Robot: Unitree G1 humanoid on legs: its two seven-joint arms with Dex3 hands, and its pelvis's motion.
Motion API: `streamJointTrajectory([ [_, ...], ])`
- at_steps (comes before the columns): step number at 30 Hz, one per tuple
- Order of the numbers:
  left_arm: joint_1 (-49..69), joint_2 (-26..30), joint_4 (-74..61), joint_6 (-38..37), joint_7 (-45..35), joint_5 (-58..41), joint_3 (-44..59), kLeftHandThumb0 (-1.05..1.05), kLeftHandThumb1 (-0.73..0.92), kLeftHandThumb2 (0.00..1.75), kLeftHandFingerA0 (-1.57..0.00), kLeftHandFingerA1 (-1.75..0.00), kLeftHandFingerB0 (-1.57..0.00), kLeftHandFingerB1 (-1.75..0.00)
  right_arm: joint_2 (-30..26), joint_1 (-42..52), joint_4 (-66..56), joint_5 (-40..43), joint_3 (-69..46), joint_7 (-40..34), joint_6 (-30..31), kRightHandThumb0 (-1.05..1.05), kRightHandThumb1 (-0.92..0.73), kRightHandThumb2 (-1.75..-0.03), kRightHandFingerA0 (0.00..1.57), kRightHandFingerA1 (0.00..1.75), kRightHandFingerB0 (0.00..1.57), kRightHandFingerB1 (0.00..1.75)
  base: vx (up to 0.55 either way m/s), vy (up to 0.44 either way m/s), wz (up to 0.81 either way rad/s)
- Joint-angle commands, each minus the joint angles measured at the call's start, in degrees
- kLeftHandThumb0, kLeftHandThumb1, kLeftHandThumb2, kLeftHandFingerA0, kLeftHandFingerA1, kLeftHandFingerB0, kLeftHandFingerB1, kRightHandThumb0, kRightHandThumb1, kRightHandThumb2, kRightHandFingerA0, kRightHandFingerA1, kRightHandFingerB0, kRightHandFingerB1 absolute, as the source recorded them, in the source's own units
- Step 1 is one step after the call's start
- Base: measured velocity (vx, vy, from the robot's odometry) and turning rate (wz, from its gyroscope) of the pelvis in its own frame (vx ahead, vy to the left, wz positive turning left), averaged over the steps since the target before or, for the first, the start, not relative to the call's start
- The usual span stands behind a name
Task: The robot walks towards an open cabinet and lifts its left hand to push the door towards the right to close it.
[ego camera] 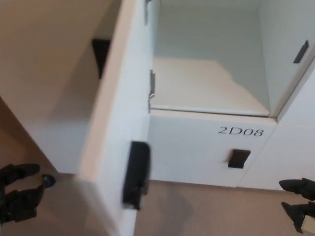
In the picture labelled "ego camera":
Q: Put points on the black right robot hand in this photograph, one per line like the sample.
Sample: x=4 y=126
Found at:
x=304 y=186

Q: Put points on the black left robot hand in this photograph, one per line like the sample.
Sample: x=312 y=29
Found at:
x=19 y=201

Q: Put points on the plain white cabinet door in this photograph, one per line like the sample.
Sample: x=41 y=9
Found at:
x=295 y=152

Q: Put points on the black door stopper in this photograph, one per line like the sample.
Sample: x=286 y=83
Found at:
x=48 y=180

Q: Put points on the white door labelled 2D08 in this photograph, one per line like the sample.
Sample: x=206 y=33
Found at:
x=187 y=147

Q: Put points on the open white cabinet door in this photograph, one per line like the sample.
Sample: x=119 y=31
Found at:
x=118 y=103

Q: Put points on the white locker cabinet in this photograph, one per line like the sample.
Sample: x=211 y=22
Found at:
x=201 y=44

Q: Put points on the metal door hinge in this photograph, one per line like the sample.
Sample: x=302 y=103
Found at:
x=152 y=81

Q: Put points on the beige tag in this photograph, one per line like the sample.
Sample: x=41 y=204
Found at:
x=309 y=222

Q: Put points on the black lock box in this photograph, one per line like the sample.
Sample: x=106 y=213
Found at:
x=136 y=172

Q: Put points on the black strike plate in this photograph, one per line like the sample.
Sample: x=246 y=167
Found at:
x=301 y=52

